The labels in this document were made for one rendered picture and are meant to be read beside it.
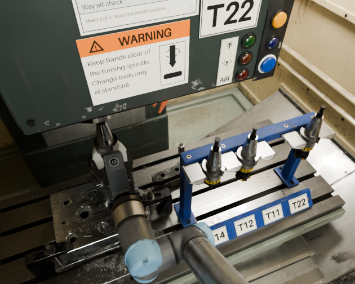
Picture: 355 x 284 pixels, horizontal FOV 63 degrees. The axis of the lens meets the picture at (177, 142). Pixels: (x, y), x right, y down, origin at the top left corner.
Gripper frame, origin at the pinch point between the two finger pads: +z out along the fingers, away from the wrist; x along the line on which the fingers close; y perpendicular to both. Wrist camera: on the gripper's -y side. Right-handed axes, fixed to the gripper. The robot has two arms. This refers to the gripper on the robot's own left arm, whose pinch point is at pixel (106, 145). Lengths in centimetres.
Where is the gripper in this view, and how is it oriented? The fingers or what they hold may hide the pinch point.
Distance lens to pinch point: 83.3
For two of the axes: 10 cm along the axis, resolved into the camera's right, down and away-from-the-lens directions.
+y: 0.0, 6.8, 7.4
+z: -3.8, -6.8, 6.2
